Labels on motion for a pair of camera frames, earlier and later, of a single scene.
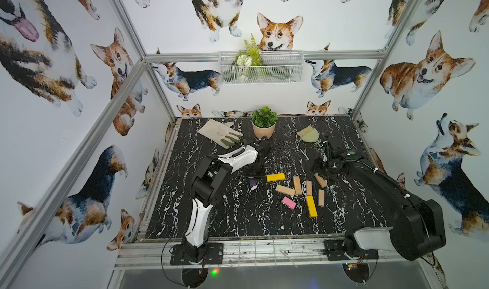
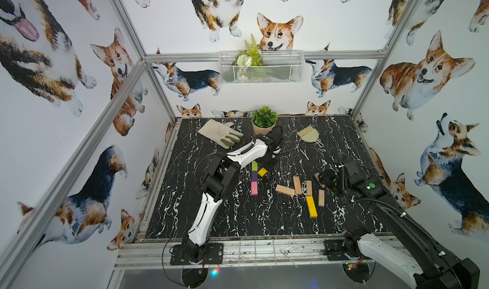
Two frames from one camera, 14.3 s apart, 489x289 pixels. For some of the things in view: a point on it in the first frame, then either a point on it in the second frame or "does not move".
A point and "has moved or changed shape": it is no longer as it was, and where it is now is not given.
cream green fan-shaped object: x=309 y=134 does not move
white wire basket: x=261 y=67 does not move
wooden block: x=321 y=198 does not move
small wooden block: x=309 y=188 does not move
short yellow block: x=273 y=177 has moved or changed shape
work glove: x=223 y=134 does not move
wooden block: x=285 y=190 does not move
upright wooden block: x=297 y=185 does not move
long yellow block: x=311 y=207 does not move
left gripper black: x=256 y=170 -> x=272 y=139
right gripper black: x=316 y=165 -> x=326 y=176
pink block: x=289 y=202 -> x=254 y=185
